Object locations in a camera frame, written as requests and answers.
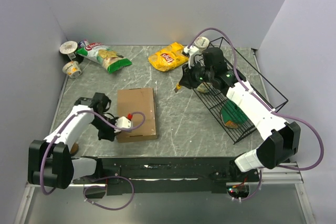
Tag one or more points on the black wire basket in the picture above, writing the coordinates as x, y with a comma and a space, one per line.
228, 84

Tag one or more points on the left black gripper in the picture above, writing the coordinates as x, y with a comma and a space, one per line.
109, 135

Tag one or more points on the yellow chips bag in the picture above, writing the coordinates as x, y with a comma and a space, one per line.
168, 58

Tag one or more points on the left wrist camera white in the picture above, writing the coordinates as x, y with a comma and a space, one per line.
123, 124

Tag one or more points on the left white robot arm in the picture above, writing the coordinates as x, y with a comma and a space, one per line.
50, 163

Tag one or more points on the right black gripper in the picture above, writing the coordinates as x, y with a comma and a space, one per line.
187, 80

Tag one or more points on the yogurt cup upright corner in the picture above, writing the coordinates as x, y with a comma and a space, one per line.
69, 48

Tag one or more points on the aluminium rail frame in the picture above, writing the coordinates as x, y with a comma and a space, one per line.
283, 174

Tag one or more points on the green white chips bag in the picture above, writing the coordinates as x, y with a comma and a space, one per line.
104, 56

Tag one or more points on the green snack pack in basket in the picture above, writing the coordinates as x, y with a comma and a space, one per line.
232, 116

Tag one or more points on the blue white cup behind bag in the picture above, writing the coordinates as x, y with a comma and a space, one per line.
83, 43

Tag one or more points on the yogurt cup yellow label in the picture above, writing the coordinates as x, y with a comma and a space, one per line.
72, 69

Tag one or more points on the cup inside wire basket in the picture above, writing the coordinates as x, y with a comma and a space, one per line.
204, 87

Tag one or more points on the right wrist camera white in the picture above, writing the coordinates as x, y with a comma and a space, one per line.
190, 51

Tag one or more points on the yogurt cup at back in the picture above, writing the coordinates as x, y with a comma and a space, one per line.
201, 43

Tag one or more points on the brown can at edge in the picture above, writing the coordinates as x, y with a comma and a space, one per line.
74, 149

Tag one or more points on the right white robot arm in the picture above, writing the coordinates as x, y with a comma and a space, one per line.
280, 138

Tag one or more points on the brown cardboard express box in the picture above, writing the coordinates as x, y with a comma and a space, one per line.
138, 105

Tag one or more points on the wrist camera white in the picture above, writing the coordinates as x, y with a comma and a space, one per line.
123, 124
190, 51

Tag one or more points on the yellow utility knife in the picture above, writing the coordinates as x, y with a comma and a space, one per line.
177, 87

